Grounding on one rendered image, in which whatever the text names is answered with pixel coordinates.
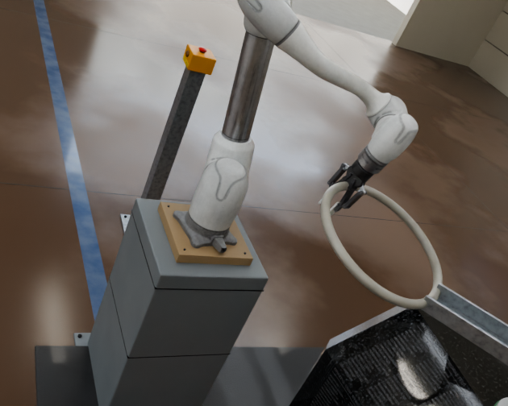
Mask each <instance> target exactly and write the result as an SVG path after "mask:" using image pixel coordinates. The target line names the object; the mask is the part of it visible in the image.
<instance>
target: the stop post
mask: <svg viewBox="0 0 508 406"><path fill-rule="evenodd" d="M188 50H189V56H188V57H186V56H185V53H186V51H188ZM206 50H207V52H201V51H199V47H198V46H194V45H191V44H187V46H186V49H185V53H184V56H183V60H184V62H185V70H184V72H183V75H182V78H181V82H180V84H179V87H178V90H177V93H176V96H175V98H174V101H173V105H172V108H171V110H170V113H169V117H168V120H167V122H166V125H165V128H164V132H163V135H162V136H161V139H160V143H159V146H158V148H157V151H156V155H155V158H154V160H153V163H152V167H151V170H150V172H149V175H148V178H147V181H146V184H145V186H144V190H143V193H142V196H141V198H142V199H151V200H160V199H161V196H162V193H163V191H164V187H165V185H166V182H167V180H168V178H169V173H170V172H171V169H172V166H173V163H174V160H175V158H176V155H177V152H178V149H179V147H180V144H181V141H182V138H183V135H184V133H185V129H186V127H187V125H188V122H189V118H190V115H191V114H192V111H193V108H194V105H195V102H196V100H197V97H198V94H199V91H200V88H201V87H202V82H203V80H204V77H205V75H206V74H208V75H211V74H212V72H213V69H214V66H215V63H216V59H215V57H214V55H213V53H212V51H211V50H210V49H207V48H206ZM130 216H131V215H127V214H120V217H121V222H122V226H123V233H125V230H126V228H127V223H128V221H129V218H130Z"/></svg>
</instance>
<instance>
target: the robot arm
mask: <svg viewBox="0 0 508 406"><path fill-rule="evenodd" d="M237 2H238V4H239V7H240V9H241V10H242V12H243V14H244V28H245V30H246V32H245V36H244V41H243V45H242V48H241V53H240V56H239V62H238V65H237V69H236V73H235V79H234V82H233V86H232V90H231V96H230V99H229V103H228V107H227V112H226V116H225V120H224V124H223V128H222V130H219V131H218V132H217V133H215V134H214V137H213V139H212V142H211V145H210V150H209V152H208V155H207V159H206V163H205V167H204V170H203V174H202V177H201V179H200V181H199V182H198V186H197V188H196V190H195V192H194V196H193V199H192V201H191V205H190V208H189V210H188V211H179V210H176V211H174V212H173V217H174V218H175V219H176V220H177V221H178V222H179V224H180V225H181V228H182V229H183V230H184V231H185V233H186V235H187V237H188V238H189V240H190V244H191V246H192V247H194V248H200V247H208V246H213V247H214V248H215V249H216V250H217V251H218V252H220V253H224V252H225V251H226V249H227V247H226V245H232V246H234V245H236V243H237V239H236V237H234V236H233V235H232V233H231V232H230V231H229V229H230V226H231V224H232V222H233V221H234V219H235V216H236V215H237V213H238V212H239V209H240V207H241V205H242V203H243V201H244V198H245V195H246V192H247V190H248V174H249V170H250V167H251V164H252V157H253V152H254V149H255V144H254V142H253V140H252V138H251V136H250V134H251V131H252V126H253V123H254V119H255V116H256V111H257V107H258V104H259V101H260V95H261V93H262V89H263V86H264V81H265V78H266V74H267V71H268V68H269V62H270V59H271V56H272V53H273V47H274V45H276V46H277V47H278V48H280V49H281V50H282V51H283V52H285V53H287V54H288V55H289V56H291V57H292V58H294V59H295V60H296V61H297V62H299V63H300V64H301V65H303V66H304V67H305V68H307V69H308V70H309V71H311V72H312V73H313V74H314V75H316V76H317V77H320V78H321V79H323V80H325V81H327V82H329V83H331V84H333V85H336V86H338V87H340V88H341V89H345V90H347V91H348V92H350V93H353V94H355V95H356V96H357V97H358V98H359V99H360V100H361V101H362V102H363V103H364V104H365V106H366V115H367V116H368V118H369V120H370V122H371V123H372V125H373V128H374V129H375V131H374V132H373V135H372V139H371V141H370V142H369V144H368V145H367V146H366V147H365V148H364V149H363V150H362V152H361V153H360V154H359V155H358V157H357V158H358V159H357V160H356V161H355V162H354V163H353V164H352V166H348V164H341V166H340V168H339V170H338V171H337V172H336V173H335V174H334V176H333V177H332V178H331V179H330V180H329V181H328V182H327V184H329V188H330V187H331V186H332V185H333V184H337V183H339V182H344V181H347V182H348V184H349V186H348V190H347V191H346V193H345V194H344V196H343V198H342V199H341V201H340V202H336V203H335V204H334V205H333V206H332V207H331V208H330V212H331V215H332V214H333V213H334V212H338V211H340V210H341V209H342V208H343V209H349V208H350V207H351V206H352V205H353V204H355V203H356V202H357V201H358V200H359V199H360V198H361V197H362V196H363V195H365V194H367V191H365V190H364V185H365V183H366V182H367V181H368V180H369V179H370V178H371V177H372V176H373V175H374V174H377V173H379V172H380V171H381V170H382V169H383V168H384V167H385V166H386V165H387V164H388V163H389V162H390V161H391V160H394V159H396V158H397V157H398V156H400V155H401V154H402V153H403V152H404V151H405V150H406V149H407V148H408V147H409V145H410V144H411V143H412V141H413V140H414V138H415V136H416V135H417V132H418V123H417V122H416V121H415V119H414V118H413V117H412V116H410V115H409V114H408V113H407V108H406V105H405V103H404V102H403V101H402V100H401V99H400V98H399V97H395V96H392V95H391V94H389V93H381V92H379V91H378V90H376V89H375V88H374V87H372V86H371V85H370V84H369V83H368V82H366V81H364V80H363V79H361V78H360V77H358V76H356V75H355V74H353V73H351V72H349V71H348V70H347V69H345V68H342V67H341V66H339V65H338V64H336V63H334V62H333V61H331V60H330V59H328V58H327V57H326V56H325V55H324V54H323V53H322V52H321V51H320V50H319V48H318V47H317V45H316V44H315V43H314V41H313V40H312V38H311V37H310V35H309V34H308V32H307V31H306V29H305V28H304V26H303V25H302V22H301V21H300V20H299V19H298V17H297V16H296V14H295V13H294V12H293V11H292V4H293V0H237ZM346 171H347V174H346V176H344V177H343V178H342V179H341V180H339V181H337V180H338V179H339V178H340V177H341V176H342V175H343V174H344V173H345V172H346ZM336 181H337V182H336ZM357 188H360V189H359V190H358V191H357V192H358V193H356V194H355V195H354V196H353V197H352V198H351V199H350V197H351V196H352V194H353V193H354V191H355V190H356V189H357ZM349 199H350V200H349Z"/></svg>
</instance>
